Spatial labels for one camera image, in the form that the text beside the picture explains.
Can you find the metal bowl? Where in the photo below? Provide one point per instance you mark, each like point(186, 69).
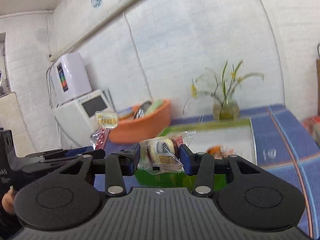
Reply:
point(142, 109)

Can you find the glass vase with flowers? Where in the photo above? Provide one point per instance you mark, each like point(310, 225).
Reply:
point(221, 88)

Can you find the person's left hand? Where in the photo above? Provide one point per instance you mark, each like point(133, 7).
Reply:
point(8, 201)

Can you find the orange plastic basin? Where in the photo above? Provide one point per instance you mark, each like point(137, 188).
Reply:
point(136, 130)

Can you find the green plate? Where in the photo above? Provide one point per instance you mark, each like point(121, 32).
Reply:
point(154, 106)

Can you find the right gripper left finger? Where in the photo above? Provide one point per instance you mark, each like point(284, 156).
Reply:
point(129, 160)

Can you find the white screen appliance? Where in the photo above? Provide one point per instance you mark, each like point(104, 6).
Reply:
point(77, 117)

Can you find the red sausage stick packet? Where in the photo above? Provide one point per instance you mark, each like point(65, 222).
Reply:
point(107, 121)

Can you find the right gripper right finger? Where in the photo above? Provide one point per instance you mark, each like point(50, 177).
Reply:
point(189, 160)

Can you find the white water purifier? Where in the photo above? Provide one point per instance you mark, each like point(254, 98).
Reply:
point(69, 77)

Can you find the clear cake snack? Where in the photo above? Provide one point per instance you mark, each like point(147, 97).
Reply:
point(162, 154)

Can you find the orange packet inside box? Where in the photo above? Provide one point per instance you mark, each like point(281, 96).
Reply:
point(219, 152)

